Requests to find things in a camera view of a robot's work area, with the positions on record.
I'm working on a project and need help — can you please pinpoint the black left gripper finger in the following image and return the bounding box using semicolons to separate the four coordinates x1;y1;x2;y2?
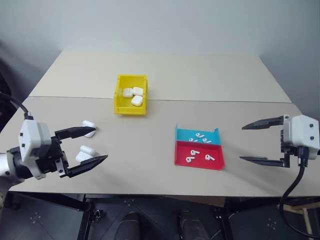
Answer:
65;154;109;178
54;126;97;145

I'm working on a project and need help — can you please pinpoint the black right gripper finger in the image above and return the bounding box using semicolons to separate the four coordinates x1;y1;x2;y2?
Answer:
241;114;290;131
239;155;286;168

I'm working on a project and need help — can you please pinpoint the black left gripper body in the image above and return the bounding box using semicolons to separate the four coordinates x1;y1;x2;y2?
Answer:
33;136;70;179

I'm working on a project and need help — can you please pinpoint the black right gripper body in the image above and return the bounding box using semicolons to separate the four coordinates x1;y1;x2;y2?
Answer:
279;128;301;169

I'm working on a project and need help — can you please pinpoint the yellow plastic bin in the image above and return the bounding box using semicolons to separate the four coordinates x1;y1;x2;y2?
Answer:
113;73;149;117

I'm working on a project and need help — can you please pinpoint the red plastic tray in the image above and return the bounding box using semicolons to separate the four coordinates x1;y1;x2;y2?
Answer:
173;140;226;172

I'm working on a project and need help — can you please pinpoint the dark object beside table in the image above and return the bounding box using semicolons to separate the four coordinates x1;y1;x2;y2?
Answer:
0;71;13;128

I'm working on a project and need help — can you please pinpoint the blue plastic tray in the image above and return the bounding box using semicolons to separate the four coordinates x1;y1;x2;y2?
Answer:
175;123;224;148

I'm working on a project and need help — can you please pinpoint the dark rounded shape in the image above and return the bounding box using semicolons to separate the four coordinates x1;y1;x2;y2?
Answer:
177;210;209;240

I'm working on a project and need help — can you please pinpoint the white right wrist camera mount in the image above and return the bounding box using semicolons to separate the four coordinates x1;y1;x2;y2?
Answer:
283;114;320;161

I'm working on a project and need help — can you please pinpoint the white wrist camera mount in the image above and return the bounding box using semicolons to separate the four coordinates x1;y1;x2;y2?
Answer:
18;119;53;181
283;114;320;161

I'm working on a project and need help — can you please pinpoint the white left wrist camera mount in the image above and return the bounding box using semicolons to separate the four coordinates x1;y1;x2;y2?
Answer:
18;119;53;181

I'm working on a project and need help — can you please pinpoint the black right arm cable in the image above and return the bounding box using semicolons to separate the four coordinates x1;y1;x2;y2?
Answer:
279;146;320;239

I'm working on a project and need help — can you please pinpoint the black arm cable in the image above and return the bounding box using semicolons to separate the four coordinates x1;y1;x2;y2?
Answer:
0;91;34;121
279;146;320;239

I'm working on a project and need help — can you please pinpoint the light wooden frame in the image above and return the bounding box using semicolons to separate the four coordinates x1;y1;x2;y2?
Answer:
276;197;320;235

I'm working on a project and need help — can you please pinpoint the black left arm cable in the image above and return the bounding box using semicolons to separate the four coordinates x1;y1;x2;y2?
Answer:
0;91;34;121

